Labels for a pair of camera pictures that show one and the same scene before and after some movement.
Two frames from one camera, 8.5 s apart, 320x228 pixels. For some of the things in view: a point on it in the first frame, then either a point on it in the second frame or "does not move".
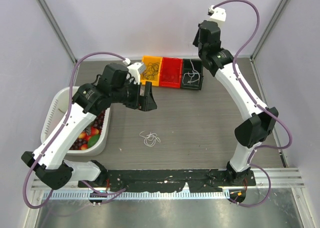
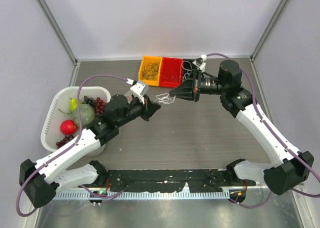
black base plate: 199,181 does not move
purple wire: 152,68 does not move
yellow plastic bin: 152,70 does not move
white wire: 151,139 → 164,98
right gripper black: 195,41 → 187,90
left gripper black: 147,102 → 148,109
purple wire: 150,71 does not move
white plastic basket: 94,139 does not move
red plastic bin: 171,72 does not move
